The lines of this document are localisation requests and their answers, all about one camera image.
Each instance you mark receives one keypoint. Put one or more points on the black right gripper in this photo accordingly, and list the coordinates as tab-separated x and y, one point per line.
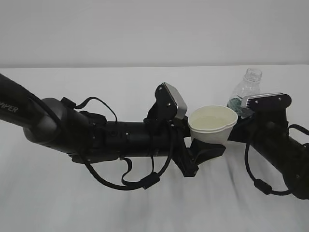
264	124

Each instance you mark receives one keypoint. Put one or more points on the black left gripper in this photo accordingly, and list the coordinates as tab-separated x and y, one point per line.
167	139

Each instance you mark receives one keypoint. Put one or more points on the white paper cup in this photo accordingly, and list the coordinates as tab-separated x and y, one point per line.
212	124

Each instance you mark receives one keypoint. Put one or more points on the clear plastic water bottle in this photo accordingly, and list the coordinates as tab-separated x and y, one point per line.
249	85

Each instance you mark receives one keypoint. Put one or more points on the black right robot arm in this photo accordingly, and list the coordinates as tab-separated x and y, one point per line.
291	160

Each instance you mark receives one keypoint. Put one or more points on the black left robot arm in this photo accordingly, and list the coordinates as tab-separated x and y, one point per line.
65	126

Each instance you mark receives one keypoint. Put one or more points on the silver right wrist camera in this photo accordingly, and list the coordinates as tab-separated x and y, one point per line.
266	102

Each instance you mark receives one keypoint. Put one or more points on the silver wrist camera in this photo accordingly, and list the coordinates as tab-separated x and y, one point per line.
266	102
169	102

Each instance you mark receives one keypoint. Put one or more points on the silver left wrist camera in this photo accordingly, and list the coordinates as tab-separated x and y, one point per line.
169	102

